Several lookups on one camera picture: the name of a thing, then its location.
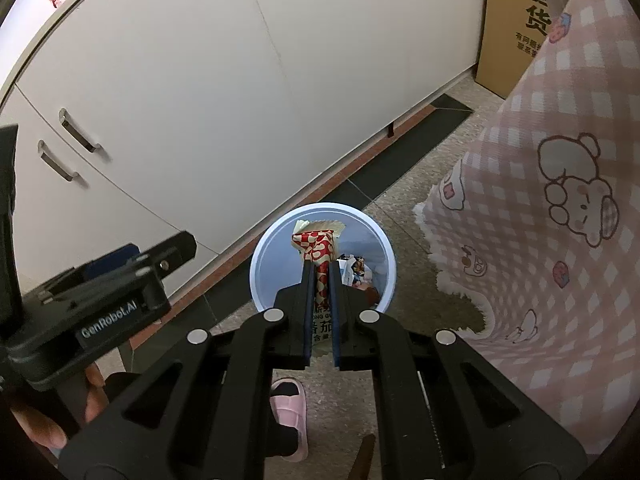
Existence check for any white low cabinet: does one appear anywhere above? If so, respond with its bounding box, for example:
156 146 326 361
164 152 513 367
1 0 484 292

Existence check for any blue cookie wrapper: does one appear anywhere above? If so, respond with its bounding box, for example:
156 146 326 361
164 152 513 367
337 255 373 288

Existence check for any brown cardboard box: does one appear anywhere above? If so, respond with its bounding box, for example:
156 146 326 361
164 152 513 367
475 0 568 98

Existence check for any pink slipper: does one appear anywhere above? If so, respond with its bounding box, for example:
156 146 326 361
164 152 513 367
270 377 309 463

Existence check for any pink checked bear cloth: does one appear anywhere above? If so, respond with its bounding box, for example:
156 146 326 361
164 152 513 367
414 0 639 455

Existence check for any red white candy bar wrapper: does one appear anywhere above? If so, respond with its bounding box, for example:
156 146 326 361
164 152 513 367
291 219 346 344

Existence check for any light blue trash bin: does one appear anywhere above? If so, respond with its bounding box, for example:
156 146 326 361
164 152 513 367
250 203 397 312

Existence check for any person's left hand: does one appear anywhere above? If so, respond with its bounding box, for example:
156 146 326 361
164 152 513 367
9 363 108 451

